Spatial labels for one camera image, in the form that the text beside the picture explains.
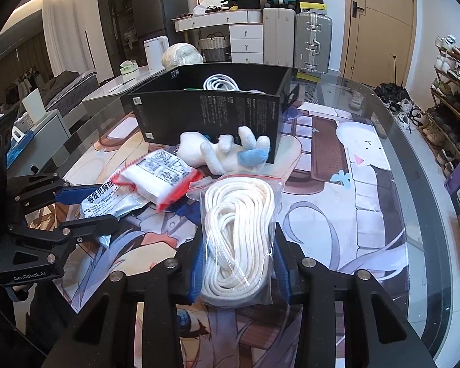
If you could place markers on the black cardboard box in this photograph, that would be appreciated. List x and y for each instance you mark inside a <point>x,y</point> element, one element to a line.
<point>214,119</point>

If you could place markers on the beige wooden door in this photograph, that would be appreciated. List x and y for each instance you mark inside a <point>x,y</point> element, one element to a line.
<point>379,19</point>

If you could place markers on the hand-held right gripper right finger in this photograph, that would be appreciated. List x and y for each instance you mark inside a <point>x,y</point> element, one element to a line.
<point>281,276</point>

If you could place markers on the rows of shoes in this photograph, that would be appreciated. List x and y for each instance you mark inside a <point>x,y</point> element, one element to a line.
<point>456,103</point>

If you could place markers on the silver medicine sachet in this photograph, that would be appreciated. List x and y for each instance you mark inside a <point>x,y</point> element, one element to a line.
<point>103,207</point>

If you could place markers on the grey mattress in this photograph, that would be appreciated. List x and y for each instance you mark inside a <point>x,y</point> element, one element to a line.
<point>73,92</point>

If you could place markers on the wicker basket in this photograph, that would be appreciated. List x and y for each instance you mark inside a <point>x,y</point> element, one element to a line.
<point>212,50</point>

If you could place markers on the white vanity dresser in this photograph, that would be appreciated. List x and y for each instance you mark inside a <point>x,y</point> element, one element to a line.
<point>245,42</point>

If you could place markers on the black umbrella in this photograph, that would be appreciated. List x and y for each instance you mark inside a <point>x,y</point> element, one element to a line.
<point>391,90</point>

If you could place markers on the metal shoe rack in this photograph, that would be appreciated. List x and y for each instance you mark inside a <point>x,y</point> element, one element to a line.
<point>444,84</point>

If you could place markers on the black and yellow shoe box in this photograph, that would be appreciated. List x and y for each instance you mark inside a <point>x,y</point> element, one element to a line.
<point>311,7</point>

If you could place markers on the white pen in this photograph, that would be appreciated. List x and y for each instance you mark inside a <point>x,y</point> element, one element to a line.
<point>122,84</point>

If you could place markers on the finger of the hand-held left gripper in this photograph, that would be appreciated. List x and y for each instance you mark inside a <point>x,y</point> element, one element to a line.
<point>80,195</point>
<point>88,228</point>

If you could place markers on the pile of floor shoes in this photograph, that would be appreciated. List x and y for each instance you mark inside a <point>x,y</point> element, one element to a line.
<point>406,113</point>

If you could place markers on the silver suitcase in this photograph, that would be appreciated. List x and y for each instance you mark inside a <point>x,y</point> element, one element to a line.
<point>313,42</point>

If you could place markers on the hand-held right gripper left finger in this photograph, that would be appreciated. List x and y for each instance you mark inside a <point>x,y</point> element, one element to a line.
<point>197,272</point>

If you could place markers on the black bag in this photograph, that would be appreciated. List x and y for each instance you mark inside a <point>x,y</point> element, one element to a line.
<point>248,2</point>

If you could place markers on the grey fridge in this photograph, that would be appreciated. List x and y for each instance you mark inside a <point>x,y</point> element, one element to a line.
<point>157,7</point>

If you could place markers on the white electric kettle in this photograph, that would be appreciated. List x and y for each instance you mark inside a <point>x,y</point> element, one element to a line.
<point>155,51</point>

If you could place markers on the grey side table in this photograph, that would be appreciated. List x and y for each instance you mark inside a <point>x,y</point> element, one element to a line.
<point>107,92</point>

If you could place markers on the red and white gauze packet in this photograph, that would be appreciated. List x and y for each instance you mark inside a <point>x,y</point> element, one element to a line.
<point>165,180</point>

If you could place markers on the green tissue box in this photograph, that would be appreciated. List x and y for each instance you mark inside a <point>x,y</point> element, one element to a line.
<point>128,69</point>

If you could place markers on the white suitcase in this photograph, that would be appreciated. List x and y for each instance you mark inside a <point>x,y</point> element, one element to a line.
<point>279,38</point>

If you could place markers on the dark glass cabinet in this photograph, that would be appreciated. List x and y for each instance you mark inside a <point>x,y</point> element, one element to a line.
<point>115,15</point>

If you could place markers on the grey low cabinet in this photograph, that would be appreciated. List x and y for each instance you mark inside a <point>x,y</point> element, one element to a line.
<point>50,138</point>

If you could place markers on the white plush toy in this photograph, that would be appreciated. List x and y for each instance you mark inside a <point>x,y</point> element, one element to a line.
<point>214,153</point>

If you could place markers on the white bin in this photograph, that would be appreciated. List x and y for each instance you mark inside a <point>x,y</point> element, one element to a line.
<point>33,105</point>

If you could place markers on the printed table mat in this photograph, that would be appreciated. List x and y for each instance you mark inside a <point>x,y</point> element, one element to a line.
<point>329,207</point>

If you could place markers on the white curtain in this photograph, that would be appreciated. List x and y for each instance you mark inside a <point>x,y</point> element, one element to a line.
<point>65,27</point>

